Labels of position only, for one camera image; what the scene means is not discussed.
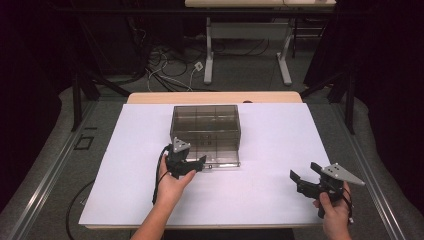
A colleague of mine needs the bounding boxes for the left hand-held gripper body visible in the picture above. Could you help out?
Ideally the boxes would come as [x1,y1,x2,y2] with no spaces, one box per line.
[165,136,202,180]

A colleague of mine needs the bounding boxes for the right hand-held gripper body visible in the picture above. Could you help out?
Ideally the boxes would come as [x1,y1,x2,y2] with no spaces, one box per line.
[295,162,366,200]

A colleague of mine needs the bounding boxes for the transparent grey drawer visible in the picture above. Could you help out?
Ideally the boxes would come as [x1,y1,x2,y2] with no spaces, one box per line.
[171,138,241,150]
[170,130,241,141]
[184,148,242,170]

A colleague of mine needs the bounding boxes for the transparent grey drawer box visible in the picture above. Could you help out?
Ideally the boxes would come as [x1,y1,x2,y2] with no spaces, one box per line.
[169,104,242,153]

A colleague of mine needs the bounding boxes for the person's left hand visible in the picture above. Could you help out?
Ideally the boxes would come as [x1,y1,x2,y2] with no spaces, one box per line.
[155,155,198,210]

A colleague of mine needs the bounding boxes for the person's right hand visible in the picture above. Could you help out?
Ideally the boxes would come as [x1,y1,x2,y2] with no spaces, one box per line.
[311,181,353,232]

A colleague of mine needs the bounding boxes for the white paper sheet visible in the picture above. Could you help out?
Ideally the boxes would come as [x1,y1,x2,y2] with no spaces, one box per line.
[78,102,331,226]

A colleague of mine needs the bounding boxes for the black metal stand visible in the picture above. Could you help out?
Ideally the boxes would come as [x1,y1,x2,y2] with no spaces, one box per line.
[299,71,356,134]
[71,71,131,133]

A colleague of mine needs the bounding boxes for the dark curtain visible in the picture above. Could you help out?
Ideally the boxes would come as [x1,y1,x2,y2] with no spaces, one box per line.
[303,0,424,214]
[0,0,78,211]

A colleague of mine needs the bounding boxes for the white-legged desk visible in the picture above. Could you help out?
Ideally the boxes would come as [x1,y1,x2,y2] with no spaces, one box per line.
[184,0,337,86]

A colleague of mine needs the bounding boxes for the right hand-held gripper black cable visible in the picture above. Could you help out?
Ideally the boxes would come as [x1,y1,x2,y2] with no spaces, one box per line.
[342,189,355,225]

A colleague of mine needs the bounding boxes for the hand-held gripper black cable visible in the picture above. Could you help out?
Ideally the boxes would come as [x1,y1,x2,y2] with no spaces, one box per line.
[65,146,169,240]
[342,189,355,225]

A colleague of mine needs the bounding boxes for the left hand-held gripper black cable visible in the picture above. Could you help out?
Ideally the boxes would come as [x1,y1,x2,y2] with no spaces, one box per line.
[65,146,169,240]

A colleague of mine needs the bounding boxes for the aluminium rail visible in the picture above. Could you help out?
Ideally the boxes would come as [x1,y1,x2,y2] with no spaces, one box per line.
[333,103,406,240]
[9,99,98,240]

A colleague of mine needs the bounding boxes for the white cable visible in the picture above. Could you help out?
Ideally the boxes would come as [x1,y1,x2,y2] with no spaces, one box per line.
[146,53,201,93]

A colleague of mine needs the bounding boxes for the tangle of black cables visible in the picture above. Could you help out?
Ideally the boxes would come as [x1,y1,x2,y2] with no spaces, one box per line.
[126,16,214,93]

